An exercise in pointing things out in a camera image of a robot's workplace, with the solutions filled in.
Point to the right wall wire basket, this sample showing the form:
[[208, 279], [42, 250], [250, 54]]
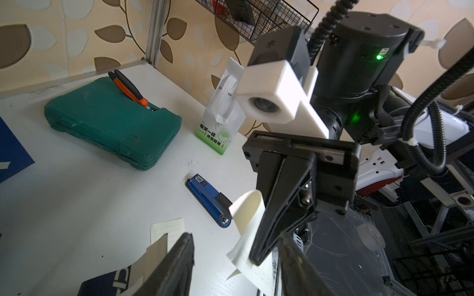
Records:
[[251, 19]]

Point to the blue stapler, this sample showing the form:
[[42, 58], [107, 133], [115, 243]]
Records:
[[215, 203]]

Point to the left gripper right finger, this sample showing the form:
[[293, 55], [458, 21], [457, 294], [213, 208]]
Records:
[[298, 276]]

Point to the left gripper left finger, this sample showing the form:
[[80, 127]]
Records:
[[173, 275]]

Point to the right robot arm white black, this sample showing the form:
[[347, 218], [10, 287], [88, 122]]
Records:
[[325, 97]]

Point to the orange black pliers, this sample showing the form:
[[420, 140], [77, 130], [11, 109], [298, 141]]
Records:
[[128, 88]]

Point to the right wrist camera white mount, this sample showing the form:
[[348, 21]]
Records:
[[277, 85]]

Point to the white receipt sheet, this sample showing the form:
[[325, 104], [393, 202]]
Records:
[[173, 229]]

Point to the green white tissue pack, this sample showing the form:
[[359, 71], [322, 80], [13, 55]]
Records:
[[223, 116]]

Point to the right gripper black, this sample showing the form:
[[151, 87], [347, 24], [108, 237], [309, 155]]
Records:
[[297, 175]]

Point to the small blue white bag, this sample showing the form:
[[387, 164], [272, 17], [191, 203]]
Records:
[[117, 282]]

